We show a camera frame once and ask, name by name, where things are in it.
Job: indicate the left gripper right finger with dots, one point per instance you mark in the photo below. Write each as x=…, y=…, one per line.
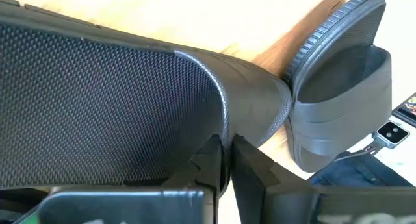
x=256, y=185

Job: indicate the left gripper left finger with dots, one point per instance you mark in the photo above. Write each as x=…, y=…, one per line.
x=211, y=165

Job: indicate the black rubber slide sandal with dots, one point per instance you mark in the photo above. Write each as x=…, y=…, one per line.
x=97, y=104
x=341, y=120

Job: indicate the dark blue cloth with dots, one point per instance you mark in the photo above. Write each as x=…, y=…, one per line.
x=357, y=172

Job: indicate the small square grey device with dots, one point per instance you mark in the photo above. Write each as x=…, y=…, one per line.
x=392, y=133

